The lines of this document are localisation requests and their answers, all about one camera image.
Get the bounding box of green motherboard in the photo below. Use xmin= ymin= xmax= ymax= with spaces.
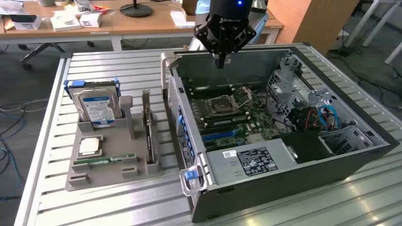
xmin=183 ymin=77 xmax=286 ymax=151

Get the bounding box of white labelled box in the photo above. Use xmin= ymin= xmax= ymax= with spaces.
xmin=79 ymin=13 xmax=103 ymax=28

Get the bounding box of silver CPU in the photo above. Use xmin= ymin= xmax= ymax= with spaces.
xmin=78 ymin=138 xmax=103 ymax=156

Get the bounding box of grey printed parts rack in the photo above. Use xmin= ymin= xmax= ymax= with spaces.
xmin=64 ymin=95 xmax=166 ymax=192

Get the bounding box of wooden desk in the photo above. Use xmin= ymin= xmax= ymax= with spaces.
xmin=0 ymin=0 xmax=286 ymax=51

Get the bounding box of blue wire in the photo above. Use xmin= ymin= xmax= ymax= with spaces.
xmin=317 ymin=105 xmax=342 ymax=129

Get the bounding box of small metal disk bay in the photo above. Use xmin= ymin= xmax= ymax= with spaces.
xmin=318 ymin=124 xmax=377 ymax=155

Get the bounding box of white box with black lid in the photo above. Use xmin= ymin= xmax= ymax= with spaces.
xmin=10 ymin=14 xmax=43 ymax=31

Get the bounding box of large metal disk bay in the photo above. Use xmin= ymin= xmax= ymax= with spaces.
xmin=266 ymin=54 xmax=318 ymax=118

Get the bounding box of CPU socket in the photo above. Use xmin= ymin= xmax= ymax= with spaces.
xmin=210 ymin=96 xmax=235 ymax=114

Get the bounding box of hard disk with blue carrier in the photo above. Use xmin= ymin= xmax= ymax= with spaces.
xmin=64 ymin=79 xmax=124 ymax=129

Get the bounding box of green RAM stick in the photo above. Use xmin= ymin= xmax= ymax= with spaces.
xmin=74 ymin=153 xmax=136 ymax=166

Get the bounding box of black lamp base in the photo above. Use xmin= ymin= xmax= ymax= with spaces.
xmin=119 ymin=0 xmax=154 ymax=18

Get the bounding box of red wire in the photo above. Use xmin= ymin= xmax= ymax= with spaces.
xmin=307 ymin=108 xmax=319 ymax=130

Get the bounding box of black Nvidia graphics card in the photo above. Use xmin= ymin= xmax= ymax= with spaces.
xmin=140 ymin=89 xmax=159 ymax=165

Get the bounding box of blue floor cable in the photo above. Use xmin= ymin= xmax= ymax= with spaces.
xmin=0 ymin=113 xmax=26 ymax=201

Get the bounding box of brown cardboard box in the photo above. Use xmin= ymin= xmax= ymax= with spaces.
xmin=182 ymin=0 xmax=202 ymax=16

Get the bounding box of black wire bundle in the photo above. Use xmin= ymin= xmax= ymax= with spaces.
xmin=273 ymin=107 xmax=310 ymax=132

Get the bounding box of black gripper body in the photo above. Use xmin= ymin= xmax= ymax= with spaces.
xmin=206 ymin=0 xmax=253 ymax=54

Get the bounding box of metal socket cover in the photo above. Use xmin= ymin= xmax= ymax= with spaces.
xmin=231 ymin=86 xmax=254 ymax=109

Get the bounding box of white table frame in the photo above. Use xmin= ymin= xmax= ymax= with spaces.
xmin=343 ymin=0 xmax=402 ymax=48

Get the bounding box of silver chipset heatsink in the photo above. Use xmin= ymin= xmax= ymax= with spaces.
xmin=247 ymin=134 xmax=265 ymax=145

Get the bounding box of black open PC case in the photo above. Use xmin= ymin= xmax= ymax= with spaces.
xmin=159 ymin=46 xmax=401 ymax=224

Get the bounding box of black chair base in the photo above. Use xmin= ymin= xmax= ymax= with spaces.
xmin=19 ymin=42 xmax=66 ymax=71

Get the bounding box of white floor cable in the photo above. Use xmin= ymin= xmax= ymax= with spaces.
xmin=0 ymin=98 xmax=48 ymax=113

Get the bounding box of grey power supply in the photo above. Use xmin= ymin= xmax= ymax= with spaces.
xmin=206 ymin=138 xmax=298 ymax=186

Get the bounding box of white paper stack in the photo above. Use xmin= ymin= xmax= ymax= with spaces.
xmin=170 ymin=10 xmax=198 ymax=29

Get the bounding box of blue expansion slot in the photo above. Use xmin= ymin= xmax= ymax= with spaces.
xmin=201 ymin=130 xmax=242 ymax=144

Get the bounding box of wooden cabinet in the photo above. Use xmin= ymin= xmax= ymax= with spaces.
xmin=266 ymin=0 xmax=361 ymax=56

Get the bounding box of white open box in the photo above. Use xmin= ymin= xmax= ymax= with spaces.
xmin=50 ymin=11 xmax=83 ymax=32

